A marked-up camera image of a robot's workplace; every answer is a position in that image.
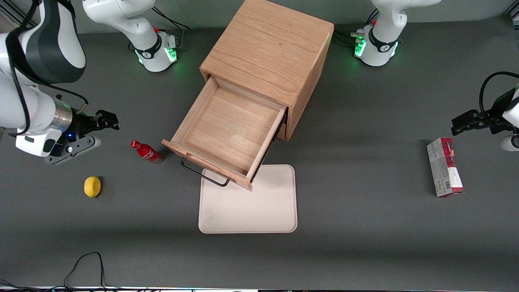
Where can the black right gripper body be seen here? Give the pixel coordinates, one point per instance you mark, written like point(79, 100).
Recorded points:
point(84, 125)

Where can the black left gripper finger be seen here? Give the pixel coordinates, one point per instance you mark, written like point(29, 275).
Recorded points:
point(466, 121)
point(502, 130)

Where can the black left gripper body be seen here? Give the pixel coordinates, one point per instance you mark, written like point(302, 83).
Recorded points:
point(491, 118)

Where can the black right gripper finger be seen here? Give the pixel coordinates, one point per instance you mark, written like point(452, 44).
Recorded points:
point(108, 120)

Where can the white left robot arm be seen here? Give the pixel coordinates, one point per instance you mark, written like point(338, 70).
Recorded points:
point(381, 44)

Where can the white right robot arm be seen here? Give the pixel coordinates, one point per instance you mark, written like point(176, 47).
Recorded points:
point(24, 105)

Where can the wooden drawer cabinet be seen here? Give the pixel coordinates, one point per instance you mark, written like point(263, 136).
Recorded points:
point(267, 44)

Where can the red cola bottle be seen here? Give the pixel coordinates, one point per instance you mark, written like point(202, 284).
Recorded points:
point(146, 153)

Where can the red plaid carton box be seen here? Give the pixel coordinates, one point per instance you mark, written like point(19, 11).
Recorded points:
point(444, 168)

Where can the yellow lemon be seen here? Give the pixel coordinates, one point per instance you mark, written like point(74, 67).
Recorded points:
point(92, 187)

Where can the cream plastic tray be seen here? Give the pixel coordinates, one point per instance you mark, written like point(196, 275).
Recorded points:
point(259, 202)

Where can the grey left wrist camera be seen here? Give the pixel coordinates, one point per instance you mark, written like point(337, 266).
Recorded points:
point(511, 143)

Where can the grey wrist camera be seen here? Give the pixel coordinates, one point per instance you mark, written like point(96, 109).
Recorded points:
point(71, 151)
point(511, 143)

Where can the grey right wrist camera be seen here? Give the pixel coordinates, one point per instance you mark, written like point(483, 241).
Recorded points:
point(71, 151)

